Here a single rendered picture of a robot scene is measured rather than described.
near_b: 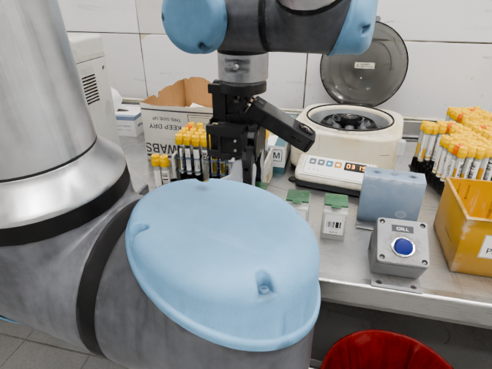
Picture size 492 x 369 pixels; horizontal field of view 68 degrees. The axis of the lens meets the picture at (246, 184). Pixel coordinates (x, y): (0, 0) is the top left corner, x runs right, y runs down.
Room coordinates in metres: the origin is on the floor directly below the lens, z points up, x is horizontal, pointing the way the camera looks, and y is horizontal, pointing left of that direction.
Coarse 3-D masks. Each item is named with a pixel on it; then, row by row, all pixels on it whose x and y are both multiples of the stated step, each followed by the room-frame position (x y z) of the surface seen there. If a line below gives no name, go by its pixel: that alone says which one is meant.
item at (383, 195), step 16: (368, 176) 0.56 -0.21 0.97; (384, 176) 0.56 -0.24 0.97; (400, 176) 0.56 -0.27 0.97; (416, 176) 0.56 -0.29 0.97; (368, 192) 0.56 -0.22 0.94; (384, 192) 0.55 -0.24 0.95; (400, 192) 0.54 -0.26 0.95; (416, 192) 0.53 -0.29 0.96; (368, 208) 0.56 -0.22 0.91; (384, 208) 0.55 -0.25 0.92; (400, 208) 0.54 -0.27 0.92; (416, 208) 0.53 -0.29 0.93; (368, 224) 0.54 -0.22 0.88
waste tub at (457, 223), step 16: (448, 176) 0.56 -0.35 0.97; (448, 192) 0.53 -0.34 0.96; (464, 192) 0.55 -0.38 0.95; (480, 192) 0.54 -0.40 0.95; (448, 208) 0.51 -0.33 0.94; (464, 208) 0.45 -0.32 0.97; (480, 208) 0.54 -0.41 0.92; (448, 224) 0.49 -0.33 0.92; (464, 224) 0.43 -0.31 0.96; (480, 224) 0.43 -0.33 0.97; (448, 240) 0.47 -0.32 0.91; (464, 240) 0.43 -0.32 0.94; (480, 240) 0.42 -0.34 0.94; (448, 256) 0.45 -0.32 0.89; (464, 256) 0.43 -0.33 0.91; (480, 256) 0.42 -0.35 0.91; (464, 272) 0.43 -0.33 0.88; (480, 272) 0.42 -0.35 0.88
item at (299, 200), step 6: (288, 192) 0.56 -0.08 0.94; (294, 192) 0.56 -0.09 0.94; (300, 192) 0.56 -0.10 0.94; (306, 192) 0.56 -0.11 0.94; (288, 198) 0.54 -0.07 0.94; (294, 198) 0.54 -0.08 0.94; (300, 198) 0.54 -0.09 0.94; (306, 198) 0.54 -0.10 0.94; (294, 204) 0.53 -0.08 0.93; (300, 204) 0.53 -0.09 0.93; (306, 204) 0.53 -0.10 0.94; (300, 210) 0.52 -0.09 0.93; (306, 210) 0.52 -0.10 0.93; (306, 216) 0.52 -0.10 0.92
